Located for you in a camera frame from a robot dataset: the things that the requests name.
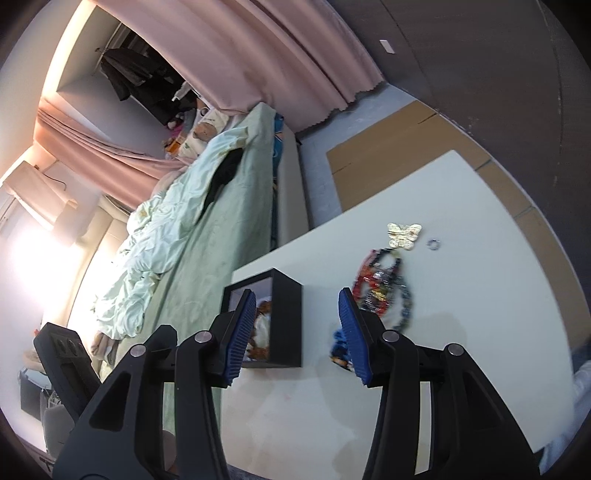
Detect brown rudraksha bead bracelet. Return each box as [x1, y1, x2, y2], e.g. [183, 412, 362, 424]
[246, 299, 274, 362]

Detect dark beaded bracelets pile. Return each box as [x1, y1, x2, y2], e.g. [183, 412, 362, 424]
[363, 248, 413, 331]

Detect white fabric flower hairpiece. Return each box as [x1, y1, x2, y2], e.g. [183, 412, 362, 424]
[252, 314, 270, 349]

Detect red beaded bracelet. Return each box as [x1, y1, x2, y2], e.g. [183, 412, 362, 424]
[351, 248, 403, 312]

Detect black jewelry box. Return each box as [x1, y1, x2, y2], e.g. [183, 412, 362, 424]
[221, 269, 303, 369]

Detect light green duvet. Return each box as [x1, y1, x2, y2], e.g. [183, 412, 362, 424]
[93, 127, 249, 340]

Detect gold butterfly brooch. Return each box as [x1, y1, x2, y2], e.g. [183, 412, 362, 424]
[387, 223, 423, 251]

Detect bed with green sheet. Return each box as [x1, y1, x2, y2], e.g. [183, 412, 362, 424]
[91, 102, 311, 434]

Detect patterned pillow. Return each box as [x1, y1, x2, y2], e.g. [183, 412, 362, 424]
[177, 109, 229, 161]

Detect black hanging clothes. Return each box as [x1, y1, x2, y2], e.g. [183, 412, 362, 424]
[100, 48, 197, 126]

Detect flat brown cardboard sheet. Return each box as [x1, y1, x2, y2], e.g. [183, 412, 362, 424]
[325, 99, 583, 351]

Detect pink curtain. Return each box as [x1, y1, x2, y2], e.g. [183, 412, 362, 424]
[34, 1, 384, 208]

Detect white wall socket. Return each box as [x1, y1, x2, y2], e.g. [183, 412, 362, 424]
[380, 39, 396, 55]

